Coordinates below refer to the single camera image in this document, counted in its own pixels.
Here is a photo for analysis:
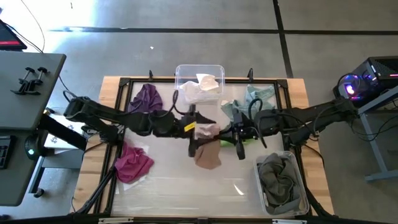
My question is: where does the black computer mouse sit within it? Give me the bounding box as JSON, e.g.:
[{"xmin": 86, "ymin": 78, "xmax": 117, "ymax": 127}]
[{"xmin": 24, "ymin": 135, "xmax": 41, "ymax": 161}]

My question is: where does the translucent white table mat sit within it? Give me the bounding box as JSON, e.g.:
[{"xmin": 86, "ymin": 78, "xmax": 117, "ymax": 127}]
[{"xmin": 111, "ymin": 82, "xmax": 308, "ymax": 218}]

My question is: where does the white paper sheet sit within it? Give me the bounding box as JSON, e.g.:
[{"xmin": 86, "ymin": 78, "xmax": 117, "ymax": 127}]
[{"xmin": 43, "ymin": 113, "xmax": 88, "ymax": 150}]

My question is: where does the magenta towel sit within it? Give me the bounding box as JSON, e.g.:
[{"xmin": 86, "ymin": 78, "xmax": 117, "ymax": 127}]
[{"xmin": 114, "ymin": 141, "xmax": 155, "ymax": 184}]

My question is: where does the thin black floor cable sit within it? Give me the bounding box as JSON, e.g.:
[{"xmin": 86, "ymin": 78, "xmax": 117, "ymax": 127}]
[
  {"xmin": 58, "ymin": 75, "xmax": 72, "ymax": 93},
  {"xmin": 20, "ymin": 0, "xmax": 46, "ymax": 54}
]

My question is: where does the black computer tower with lights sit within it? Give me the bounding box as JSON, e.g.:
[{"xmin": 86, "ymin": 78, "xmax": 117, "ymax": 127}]
[{"xmin": 332, "ymin": 55, "xmax": 398, "ymax": 109}]

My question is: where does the black table frame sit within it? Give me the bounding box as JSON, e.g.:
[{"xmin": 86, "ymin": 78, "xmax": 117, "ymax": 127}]
[{"xmin": 74, "ymin": 68, "xmax": 335, "ymax": 218}]

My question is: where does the black keyboard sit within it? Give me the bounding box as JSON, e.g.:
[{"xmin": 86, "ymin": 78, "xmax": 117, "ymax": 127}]
[{"xmin": 0, "ymin": 136, "xmax": 16, "ymax": 170}]

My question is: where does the gray desk leg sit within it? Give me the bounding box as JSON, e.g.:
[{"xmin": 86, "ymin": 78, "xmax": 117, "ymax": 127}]
[{"xmin": 29, "ymin": 149, "xmax": 85, "ymax": 198}]

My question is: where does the gray side table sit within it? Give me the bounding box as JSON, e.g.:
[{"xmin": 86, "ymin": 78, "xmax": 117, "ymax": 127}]
[{"xmin": 343, "ymin": 85, "xmax": 398, "ymax": 183}]

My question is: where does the purple towel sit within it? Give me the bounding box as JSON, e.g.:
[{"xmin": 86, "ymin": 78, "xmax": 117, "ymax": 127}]
[{"xmin": 127, "ymin": 83, "xmax": 164, "ymax": 114}]

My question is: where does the white towel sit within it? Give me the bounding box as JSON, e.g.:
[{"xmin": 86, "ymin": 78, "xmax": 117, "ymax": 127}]
[{"xmin": 179, "ymin": 73, "xmax": 223, "ymax": 103}]

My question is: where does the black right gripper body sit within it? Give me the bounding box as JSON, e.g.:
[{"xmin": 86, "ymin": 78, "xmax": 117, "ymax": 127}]
[{"xmin": 233, "ymin": 111, "xmax": 261, "ymax": 161}]

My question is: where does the gray desk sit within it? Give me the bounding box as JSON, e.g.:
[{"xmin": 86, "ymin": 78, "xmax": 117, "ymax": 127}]
[{"xmin": 0, "ymin": 51, "xmax": 67, "ymax": 207}]

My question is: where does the pink towel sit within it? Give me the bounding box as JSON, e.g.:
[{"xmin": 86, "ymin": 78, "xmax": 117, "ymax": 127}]
[{"xmin": 194, "ymin": 123, "xmax": 223, "ymax": 170}]

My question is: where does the dark diagonal support bar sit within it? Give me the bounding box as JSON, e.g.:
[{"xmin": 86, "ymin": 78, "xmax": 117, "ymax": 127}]
[{"xmin": 39, "ymin": 113, "xmax": 90, "ymax": 152}]

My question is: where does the black screw clamp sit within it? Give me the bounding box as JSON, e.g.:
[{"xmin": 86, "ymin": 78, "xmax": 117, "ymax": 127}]
[
  {"xmin": 26, "ymin": 67, "xmax": 49, "ymax": 96},
  {"xmin": 11, "ymin": 67, "xmax": 37, "ymax": 95}
]

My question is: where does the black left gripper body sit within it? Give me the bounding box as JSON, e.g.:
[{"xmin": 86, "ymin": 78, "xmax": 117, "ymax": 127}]
[{"xmin": 175, "ymin": 105, "xmax": 198, "ymax": 158}]

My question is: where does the light green towel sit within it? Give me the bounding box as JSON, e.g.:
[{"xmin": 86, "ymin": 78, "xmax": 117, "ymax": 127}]
[{"xmin": 220, "ymin": 139, "xmax": 259, "ymax": 147}]

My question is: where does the pale teal towel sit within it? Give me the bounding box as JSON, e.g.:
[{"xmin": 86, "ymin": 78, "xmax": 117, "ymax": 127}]
[{"xmin": 220, "ymin": 84, "xmax": 277, "ymax": 122}]

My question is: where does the clear plastic bin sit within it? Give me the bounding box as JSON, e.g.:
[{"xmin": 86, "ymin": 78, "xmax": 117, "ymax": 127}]
[
  {"xmin": 253, "ymin": 151, "xmax": 310, "ymax": 216},
  {"xmin": 174, "ymin": 64, "xmax": 225, "ymax": 105}
]

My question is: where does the olive gray waffle towel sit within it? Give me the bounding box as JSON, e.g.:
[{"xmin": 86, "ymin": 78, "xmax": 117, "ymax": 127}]
[{"xmin": 257, "ymin": 152, "xmax": 302, "ymax": 208}]

